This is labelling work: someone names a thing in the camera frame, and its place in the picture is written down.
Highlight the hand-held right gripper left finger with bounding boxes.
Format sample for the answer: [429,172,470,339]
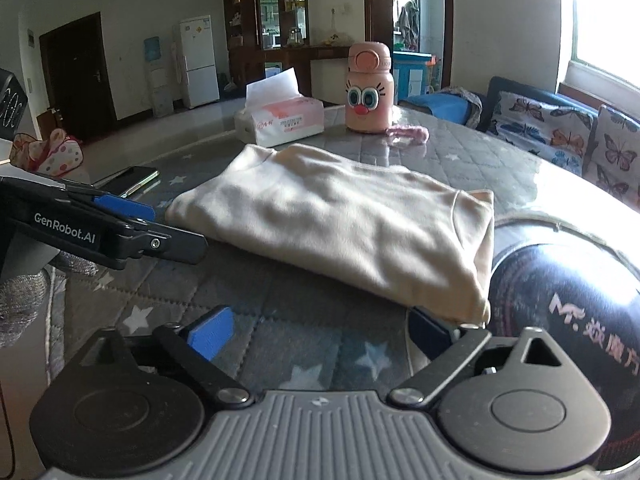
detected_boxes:
[85,306,256,408]

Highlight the person's left forearm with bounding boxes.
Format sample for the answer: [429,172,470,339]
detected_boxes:
[0,252,66,348]

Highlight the pink bottle strap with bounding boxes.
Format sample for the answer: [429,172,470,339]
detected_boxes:
[385,122,431,145]

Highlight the butterfly print cushion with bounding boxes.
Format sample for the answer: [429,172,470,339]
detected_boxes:
[487,91,598,177]
[582,105,640,203]

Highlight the teal plastic stand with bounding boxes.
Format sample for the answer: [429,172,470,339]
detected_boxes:
[392,50,441,98]

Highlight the grey quilted star table cover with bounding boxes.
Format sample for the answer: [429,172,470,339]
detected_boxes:
[47,102,640,403]

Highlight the large window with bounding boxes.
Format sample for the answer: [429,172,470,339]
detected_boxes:
[557,0,640,91]

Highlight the hanging clothes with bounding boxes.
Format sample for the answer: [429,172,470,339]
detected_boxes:
[397,0,421,36]

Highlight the black round mouse pad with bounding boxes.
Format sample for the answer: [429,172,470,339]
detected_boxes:
[487,212,640,473]

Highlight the white water dispenser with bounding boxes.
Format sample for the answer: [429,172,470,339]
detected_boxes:
[144,36,175,117]

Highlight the pink and white tissue pack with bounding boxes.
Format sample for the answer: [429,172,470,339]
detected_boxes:
[234,66,325,148]

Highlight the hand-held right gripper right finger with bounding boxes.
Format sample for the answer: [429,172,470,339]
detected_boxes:
[387,306,568,408]

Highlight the dark wooden door frame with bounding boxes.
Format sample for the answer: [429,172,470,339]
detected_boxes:
[363,0,453,106]

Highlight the pink cartoon face bottle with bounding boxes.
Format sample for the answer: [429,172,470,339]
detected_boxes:
[345,42,396,133]

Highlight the cream long-sleeve top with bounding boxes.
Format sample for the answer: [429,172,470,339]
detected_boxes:
[165,142,496,325]

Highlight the dark wooden display cabinet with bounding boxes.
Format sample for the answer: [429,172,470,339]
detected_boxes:
[222,0,366,98]

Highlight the grey draped cloth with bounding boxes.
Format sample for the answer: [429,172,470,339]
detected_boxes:
[440,85,484,128]

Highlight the dark blue sofa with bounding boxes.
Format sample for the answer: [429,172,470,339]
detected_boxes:
[484,76,640,206]

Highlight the polka dot bag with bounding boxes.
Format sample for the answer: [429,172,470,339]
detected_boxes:
[10,128,85,177]

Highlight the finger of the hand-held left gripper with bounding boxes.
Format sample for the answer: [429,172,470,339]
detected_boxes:
[120,220,209,270]
[65,182,157,222]

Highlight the dark wooden door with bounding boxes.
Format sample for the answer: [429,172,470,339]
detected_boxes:
[39,11,117,143]

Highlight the white refrigerator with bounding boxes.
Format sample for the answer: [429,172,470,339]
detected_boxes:
[178,15,221,109]

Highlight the black smartphone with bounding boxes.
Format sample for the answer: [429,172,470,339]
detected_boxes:
[100,165,160,198]

